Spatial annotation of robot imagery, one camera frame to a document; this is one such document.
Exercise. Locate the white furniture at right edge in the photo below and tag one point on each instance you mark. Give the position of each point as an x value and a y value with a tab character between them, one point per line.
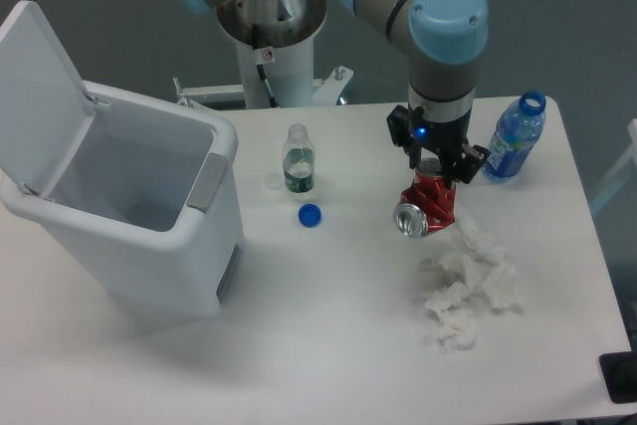
621	172

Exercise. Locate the white trash can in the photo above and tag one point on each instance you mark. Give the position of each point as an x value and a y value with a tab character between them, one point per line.
148	204

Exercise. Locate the blue plastic bottle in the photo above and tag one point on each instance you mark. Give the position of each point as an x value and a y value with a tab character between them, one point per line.
517	131

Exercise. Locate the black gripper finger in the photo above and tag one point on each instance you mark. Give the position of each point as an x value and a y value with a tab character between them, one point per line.
467	162
401	135

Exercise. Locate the crushed red soda can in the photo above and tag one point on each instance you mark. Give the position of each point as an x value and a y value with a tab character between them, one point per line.
427	206

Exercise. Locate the black device at edge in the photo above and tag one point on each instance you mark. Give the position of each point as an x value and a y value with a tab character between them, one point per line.
619	374

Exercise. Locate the crumpled white tissue pile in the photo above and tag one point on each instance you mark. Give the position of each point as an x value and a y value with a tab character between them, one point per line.
477	267

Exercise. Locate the white metal base frame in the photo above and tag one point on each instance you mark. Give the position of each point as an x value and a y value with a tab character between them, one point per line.
330	91

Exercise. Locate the clear bottle green label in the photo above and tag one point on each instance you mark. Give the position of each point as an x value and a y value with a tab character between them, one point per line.
299	160

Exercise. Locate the white trash can lid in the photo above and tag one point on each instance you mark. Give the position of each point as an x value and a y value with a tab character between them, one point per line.
45	109

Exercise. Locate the blue bottle cap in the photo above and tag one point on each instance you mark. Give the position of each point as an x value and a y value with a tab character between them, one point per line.
309	215

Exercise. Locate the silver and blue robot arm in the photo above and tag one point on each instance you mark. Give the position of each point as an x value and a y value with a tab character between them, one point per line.
443	41

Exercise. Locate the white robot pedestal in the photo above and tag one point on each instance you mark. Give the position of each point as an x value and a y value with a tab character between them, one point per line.
274	42

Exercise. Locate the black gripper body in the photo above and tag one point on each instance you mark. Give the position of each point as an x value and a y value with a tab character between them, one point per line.
446	139

